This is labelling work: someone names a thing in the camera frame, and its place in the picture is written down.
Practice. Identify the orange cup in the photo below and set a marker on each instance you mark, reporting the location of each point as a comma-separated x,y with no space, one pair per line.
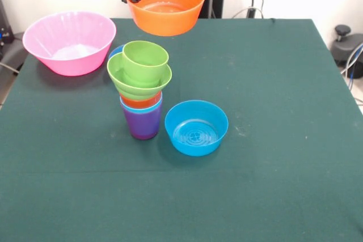
139,103

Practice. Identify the orange bowl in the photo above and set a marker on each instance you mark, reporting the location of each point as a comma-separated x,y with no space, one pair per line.
164,21

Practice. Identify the large pink bowl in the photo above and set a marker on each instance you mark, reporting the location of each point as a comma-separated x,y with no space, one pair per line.
42,43

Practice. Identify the blue bowl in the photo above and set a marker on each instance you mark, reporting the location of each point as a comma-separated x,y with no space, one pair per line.
114,52
195,150

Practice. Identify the black plug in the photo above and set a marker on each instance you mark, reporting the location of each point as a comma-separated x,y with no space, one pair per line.
251,12

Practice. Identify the black device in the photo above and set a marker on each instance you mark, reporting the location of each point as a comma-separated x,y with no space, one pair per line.
5,35

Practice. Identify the black office chair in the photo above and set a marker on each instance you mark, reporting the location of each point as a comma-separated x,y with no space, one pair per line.
348,46

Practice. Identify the blue cup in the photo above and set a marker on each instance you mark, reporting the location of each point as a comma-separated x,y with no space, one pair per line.
141,110

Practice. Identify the dark green table cloth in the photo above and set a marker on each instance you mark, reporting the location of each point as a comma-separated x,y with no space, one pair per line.
181,182

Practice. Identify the green bowl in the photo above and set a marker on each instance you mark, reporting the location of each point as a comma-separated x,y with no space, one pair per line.
133,90

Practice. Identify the purple cup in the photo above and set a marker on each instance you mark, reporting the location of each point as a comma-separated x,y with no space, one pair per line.
143,124

